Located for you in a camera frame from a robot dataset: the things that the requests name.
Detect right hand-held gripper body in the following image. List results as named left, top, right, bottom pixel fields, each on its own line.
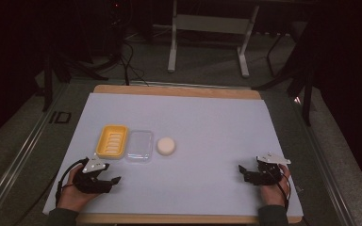
left=255, top=152, right=292, bottom=186

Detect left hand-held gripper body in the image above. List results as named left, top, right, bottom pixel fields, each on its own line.
left=73, top=156, right=111, bottom=194

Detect person's left hand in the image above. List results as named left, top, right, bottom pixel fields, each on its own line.
left=57, top=162, right=102, bottom=213

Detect person's right hand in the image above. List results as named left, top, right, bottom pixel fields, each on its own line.
left=258, top=163, right=292, bottom=208

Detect yellow soap dish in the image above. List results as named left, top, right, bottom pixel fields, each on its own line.
left=95, top=123, right=129, bottom=160

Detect clear plastic lid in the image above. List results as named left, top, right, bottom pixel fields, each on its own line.
left=124, top=129, right=155, bottom=164

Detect white table mat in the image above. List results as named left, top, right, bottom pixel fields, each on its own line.
left=42, top=91, right=304, bottom=218

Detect black metal stand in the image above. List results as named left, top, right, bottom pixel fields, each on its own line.
left=253, top=18, right=316, bottom=127

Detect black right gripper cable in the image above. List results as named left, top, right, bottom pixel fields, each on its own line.
left=272, top=171, right=292, bottom=211

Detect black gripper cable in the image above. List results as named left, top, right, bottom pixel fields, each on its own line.
left=55, top=157, right=90, bottom=208
left=272, top=171, right=292, bottom=211

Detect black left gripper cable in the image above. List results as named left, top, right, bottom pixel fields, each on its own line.
left=55, top=157, right=90, bottom=208

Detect metal floor rail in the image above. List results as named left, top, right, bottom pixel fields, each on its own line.
left=290, top=93, right=357, bottom=226
left=0, top=82, right=71, bottom=226

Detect black floor cables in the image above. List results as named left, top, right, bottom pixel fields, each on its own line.
left=107, top=31, right=150, bottom=88

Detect white metal desk frame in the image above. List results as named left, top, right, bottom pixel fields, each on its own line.
left=167, top=0, right=261, bottom=79

